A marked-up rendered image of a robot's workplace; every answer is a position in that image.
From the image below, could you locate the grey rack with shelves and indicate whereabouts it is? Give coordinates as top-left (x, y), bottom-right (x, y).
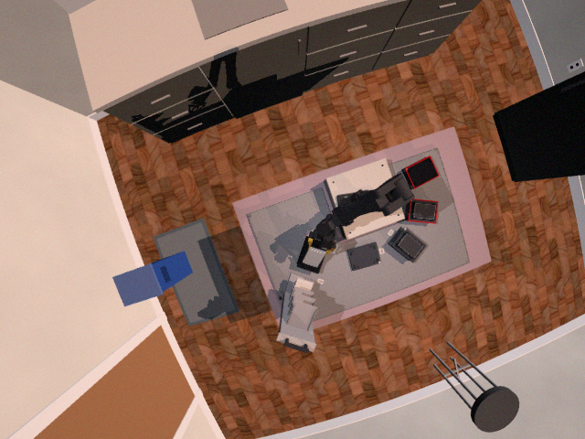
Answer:
top-left (279, 273), bottom-right (318, 343)

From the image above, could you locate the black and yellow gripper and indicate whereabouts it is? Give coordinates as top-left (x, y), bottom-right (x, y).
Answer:
top-left (308, 229), bottom-right (336, 255)

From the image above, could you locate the grey microplate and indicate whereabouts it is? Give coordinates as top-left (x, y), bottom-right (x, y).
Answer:
top-left (411, 202), bottom-right (436, 220)
top-left (396, 232), bottom-right (423, 259)

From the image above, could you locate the white microplate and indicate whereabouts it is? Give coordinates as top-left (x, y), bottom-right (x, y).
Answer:
top-left (303, 247), bottom-right (326, 267)

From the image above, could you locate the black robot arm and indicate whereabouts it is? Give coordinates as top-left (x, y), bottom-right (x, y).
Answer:
top-left (316, 173), bottom-right (415, 251)

